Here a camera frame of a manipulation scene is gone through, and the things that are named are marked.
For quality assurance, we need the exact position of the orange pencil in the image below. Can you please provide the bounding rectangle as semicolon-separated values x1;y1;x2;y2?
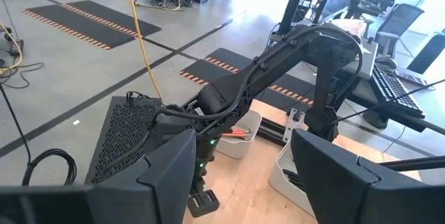
222;131;252;138

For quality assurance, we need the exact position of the black perforated computer case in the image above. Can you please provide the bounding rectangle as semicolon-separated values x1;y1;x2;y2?
85;95;164;185

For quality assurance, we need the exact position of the black mat with orange stripes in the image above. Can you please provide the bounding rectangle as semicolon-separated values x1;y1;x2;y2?
179;47;316;112
22;0;163;51

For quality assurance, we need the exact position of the grey plastic bin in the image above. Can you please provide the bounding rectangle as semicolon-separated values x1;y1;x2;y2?
214;109;264;160
268;139;317;218

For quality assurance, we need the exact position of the yellow cable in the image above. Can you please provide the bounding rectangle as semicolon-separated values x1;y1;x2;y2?
124;0;164;102

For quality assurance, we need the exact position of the black aluminium table frame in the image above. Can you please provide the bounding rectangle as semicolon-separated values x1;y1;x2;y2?
259;114;316;148

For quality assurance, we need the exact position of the black keyboard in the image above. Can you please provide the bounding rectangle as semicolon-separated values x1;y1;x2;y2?
369;62;426;119

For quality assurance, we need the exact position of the black coiled cable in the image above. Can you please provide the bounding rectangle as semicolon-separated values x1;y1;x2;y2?
0;84;78;187

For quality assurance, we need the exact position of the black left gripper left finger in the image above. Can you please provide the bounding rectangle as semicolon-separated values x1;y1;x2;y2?
86;129;197;224

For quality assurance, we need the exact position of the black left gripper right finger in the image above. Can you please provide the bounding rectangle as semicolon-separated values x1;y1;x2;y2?
291;128;445;224

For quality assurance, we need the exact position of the black desk bar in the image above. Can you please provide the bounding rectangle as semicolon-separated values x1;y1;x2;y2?
378;155;445;173

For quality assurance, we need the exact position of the silver mounting bracket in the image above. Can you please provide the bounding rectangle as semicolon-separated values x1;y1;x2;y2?
283;108;306;144

